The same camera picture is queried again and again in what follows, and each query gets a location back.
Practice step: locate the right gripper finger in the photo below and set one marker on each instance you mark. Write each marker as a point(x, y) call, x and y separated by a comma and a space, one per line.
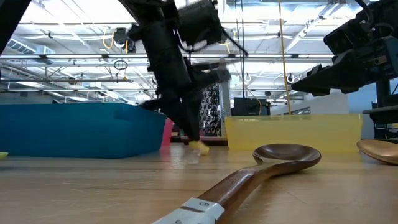
point(329, 81)
point(315, 70)

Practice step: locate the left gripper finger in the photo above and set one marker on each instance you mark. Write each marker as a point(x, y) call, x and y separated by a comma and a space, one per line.
point(180, 118)
point(191, 118)

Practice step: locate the yellow translucent plastic bin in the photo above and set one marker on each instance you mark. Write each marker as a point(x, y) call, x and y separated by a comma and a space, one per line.
point(295, 133)

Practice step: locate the dark wooden spoon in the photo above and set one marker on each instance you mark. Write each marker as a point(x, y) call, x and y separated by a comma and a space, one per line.
point(286, 154)

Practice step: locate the light wooden spoon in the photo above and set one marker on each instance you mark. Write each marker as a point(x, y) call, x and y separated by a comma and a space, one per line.
point(379, 151)

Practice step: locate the teal plastic bin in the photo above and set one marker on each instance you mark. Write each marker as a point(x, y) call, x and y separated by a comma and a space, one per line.
point(77, 130)

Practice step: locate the lime green spoon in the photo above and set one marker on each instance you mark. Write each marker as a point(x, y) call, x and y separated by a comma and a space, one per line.
point(3, 155)

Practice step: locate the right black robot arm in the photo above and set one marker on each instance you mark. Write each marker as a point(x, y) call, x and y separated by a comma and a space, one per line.
point(385, 15)

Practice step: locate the pink plastic bin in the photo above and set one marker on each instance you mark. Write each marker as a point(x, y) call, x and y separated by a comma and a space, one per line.
point(167, 133)

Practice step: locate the pink metal box grater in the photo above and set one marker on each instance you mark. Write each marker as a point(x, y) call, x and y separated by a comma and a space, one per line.
point(214, 109)

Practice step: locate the black background monitor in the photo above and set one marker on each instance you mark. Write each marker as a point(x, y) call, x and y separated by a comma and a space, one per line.
point(250, 107)

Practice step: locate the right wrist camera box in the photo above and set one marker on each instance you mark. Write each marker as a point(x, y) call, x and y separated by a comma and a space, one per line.
point(348, 35)

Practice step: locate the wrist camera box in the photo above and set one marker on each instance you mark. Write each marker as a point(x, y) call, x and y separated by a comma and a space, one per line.
point(348, 35)
point(199, 21)

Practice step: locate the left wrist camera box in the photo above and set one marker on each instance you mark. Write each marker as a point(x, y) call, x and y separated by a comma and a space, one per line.
point(199, 21)

